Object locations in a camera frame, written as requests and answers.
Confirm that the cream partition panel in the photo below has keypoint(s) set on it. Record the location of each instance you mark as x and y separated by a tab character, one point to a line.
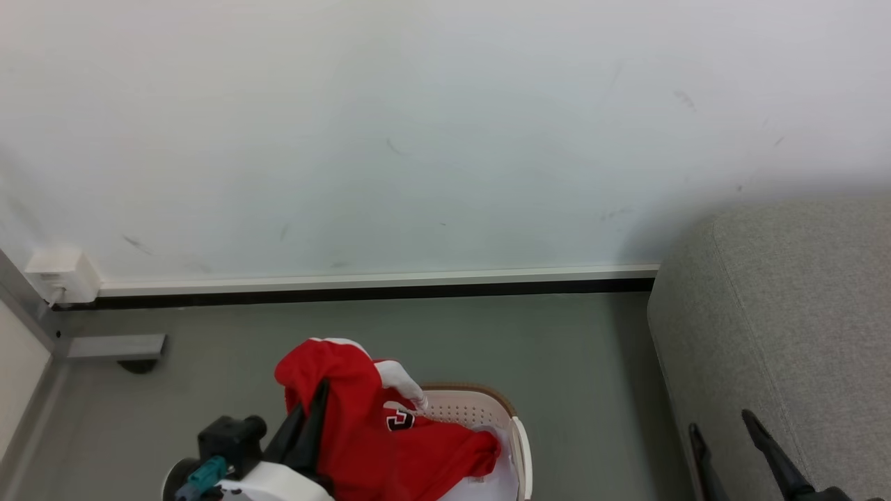
17	376

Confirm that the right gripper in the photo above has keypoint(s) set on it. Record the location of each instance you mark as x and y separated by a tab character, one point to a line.
825	495

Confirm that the white perforated laundry basket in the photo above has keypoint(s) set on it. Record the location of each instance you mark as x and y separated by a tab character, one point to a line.
463	410

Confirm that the grey metal frame post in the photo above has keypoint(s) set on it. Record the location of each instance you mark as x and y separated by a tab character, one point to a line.
111	346

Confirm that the white wall junction box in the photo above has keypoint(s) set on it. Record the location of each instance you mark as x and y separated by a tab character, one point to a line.
62	275

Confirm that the red and white jersey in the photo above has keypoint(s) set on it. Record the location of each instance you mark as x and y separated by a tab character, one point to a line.
362	445

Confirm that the black round frame foot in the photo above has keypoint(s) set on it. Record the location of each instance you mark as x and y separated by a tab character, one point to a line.
138	365

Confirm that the pale white folded garment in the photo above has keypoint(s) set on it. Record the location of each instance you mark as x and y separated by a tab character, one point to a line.
498	488

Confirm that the white wall skirting trunking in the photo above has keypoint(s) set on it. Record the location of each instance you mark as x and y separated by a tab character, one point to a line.
376	282

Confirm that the grey fabric sofa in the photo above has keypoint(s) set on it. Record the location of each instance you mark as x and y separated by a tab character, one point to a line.
779	313

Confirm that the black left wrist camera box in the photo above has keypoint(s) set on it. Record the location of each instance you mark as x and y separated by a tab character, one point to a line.
230	438

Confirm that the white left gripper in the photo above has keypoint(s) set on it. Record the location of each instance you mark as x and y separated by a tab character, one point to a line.
278	486

